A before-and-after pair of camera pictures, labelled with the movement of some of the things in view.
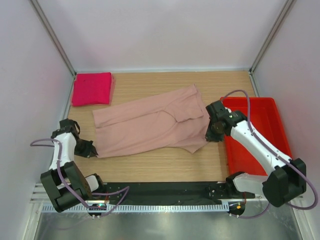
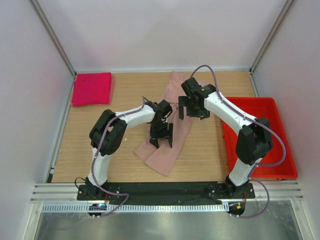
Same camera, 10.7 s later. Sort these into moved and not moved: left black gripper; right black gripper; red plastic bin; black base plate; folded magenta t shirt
Moved: right black gripper; left black gripper
Not moved: red plastic bin; folded magenta t shirt; black base plate
